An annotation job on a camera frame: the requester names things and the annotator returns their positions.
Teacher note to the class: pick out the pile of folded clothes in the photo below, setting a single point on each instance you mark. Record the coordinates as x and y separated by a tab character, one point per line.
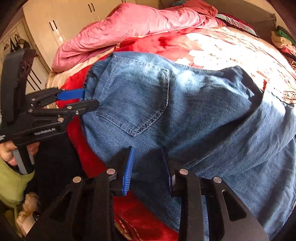
285	43

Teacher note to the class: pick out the dark grey headboard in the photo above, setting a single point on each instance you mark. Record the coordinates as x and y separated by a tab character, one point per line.
261	21

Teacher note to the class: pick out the pink quilt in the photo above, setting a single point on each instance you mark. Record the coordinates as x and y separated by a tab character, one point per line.
131	20

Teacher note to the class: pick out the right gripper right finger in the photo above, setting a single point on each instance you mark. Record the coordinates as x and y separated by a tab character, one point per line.
210	207

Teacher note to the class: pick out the red floral bedspread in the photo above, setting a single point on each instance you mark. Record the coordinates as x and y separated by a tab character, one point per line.
206	49

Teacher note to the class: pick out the blue denim pants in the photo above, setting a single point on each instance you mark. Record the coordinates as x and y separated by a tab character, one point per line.
213	123

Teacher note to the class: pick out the patterned pillow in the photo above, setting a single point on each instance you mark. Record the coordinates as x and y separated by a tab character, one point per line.
227	19

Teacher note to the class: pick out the cream wardrobe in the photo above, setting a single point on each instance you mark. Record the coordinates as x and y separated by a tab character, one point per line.
52	23

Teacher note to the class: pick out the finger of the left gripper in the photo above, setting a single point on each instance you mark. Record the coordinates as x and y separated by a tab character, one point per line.
48	96
77	108

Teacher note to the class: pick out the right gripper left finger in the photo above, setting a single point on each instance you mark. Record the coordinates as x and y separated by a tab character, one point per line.
84	211

